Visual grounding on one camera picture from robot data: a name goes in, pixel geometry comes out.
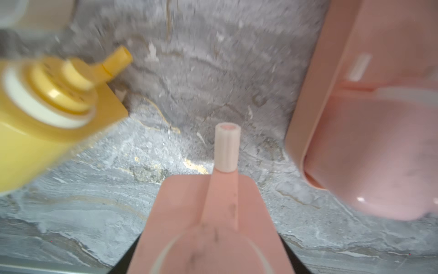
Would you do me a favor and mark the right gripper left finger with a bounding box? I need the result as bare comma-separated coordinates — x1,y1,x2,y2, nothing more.
107,235,141,274

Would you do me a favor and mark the yellow pencil sharpener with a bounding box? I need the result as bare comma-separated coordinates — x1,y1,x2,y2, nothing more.
1,46,133,196

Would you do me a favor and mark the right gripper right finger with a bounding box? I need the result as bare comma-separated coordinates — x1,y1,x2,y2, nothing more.
279,236,312,274

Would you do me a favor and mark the pink pencil sharpener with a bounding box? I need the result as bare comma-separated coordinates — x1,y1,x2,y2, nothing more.
304,86,438,220
128,123,294,274

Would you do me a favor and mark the pink storage tray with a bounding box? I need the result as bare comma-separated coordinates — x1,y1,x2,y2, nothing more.
285,1,438,173

